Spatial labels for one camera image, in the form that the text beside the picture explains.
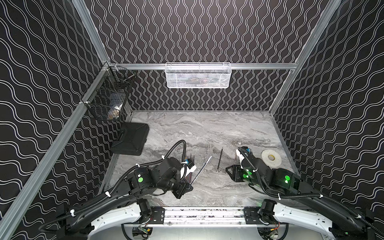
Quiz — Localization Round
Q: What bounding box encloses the white wire basket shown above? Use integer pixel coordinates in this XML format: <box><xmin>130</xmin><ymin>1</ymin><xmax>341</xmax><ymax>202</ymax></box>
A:
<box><xmin>165</xmin><ymin>67</ymin><xmax>232</xmax><ymax>89</ymax></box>

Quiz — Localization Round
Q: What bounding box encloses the black pencil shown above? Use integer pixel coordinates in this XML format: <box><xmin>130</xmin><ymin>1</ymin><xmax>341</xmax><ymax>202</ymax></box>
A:
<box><xmin>216</xmin><ymin>148</ymin><xmax>224</xmax><ymax>173</ymax></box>

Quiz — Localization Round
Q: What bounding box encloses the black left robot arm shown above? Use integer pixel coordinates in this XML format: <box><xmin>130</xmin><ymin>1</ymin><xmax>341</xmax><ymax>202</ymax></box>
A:
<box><xmin>39</xmin><ymin>140</ymin><xmax>193</xmax><ymax>240</ymax></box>

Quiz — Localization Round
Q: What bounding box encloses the black plastic case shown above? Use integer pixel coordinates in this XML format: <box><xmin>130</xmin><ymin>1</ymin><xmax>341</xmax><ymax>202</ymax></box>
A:
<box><xmin>111</xmin><ymin>123</ymin><xmax>150</xmax><ymax>156</ymax></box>

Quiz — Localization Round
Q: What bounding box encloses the aluminium corner post left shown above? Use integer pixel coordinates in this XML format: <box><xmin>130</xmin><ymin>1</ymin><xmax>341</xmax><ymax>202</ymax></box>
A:
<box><xmin>72</xmin><ymin>0</ymin><xmax>110</xmax><ymax>63</ymax></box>

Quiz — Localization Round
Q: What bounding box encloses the aluminium corner post right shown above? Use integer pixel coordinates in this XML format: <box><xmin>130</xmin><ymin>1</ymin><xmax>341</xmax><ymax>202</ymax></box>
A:
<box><xmin>269</xmin><ymin>0</ymin><xmax>341</xmax><ymax>116</ymax></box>

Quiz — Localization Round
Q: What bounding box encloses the black wire basket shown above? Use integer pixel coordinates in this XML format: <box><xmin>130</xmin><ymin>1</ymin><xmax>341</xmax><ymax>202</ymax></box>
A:
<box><xmin>85</xmin><ymin>66</ymin><xmax>138</xmax><ymax>122</ymax></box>

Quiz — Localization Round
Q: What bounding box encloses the aluminium back rail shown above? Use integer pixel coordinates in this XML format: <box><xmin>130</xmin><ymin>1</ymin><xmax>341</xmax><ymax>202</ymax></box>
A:
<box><xmin>111</xmin><ymin>63</ymin><xmax>298</xmax><ymax>71</ymax></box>

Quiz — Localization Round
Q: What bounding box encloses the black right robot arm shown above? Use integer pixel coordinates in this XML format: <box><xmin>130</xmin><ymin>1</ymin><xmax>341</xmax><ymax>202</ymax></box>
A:
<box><xmin>226</xmin><ymin>146</ymin><xmax>384</xmax><ymax>240</ymax></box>

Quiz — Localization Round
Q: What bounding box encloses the white tape roll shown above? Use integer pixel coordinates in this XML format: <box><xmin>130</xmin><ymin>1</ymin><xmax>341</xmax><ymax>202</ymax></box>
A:
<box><xmin>261</xmin><ymin>150</ymin><xmax>282</xmax><ymax>168</ymax></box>

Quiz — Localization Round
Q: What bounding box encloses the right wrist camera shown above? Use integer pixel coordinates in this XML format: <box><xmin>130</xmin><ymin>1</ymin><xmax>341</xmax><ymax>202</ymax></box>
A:
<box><xmin>236</xmin><ymin>146</ymin><xmax>250</xmax><ymax>163</ymax></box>

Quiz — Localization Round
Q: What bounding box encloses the aluminium corner post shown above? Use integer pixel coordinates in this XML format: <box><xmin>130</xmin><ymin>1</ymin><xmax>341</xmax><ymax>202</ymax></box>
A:
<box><xmin>269</xmin><ymin>0</ymin><xmax>341</xmax><ymax>116</ymax></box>
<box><xmin>72</xmin><ymin>0</ymin><xmax>110</xmax><ymax>63</ymax></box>

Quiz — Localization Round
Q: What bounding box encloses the aluminium left side rail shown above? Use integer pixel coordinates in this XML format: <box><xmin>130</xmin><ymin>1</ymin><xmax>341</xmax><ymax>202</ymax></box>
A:
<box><xmin>1</xmin><ymin>62</ymin><xmax>110</xmax><ymax>240</ymax></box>

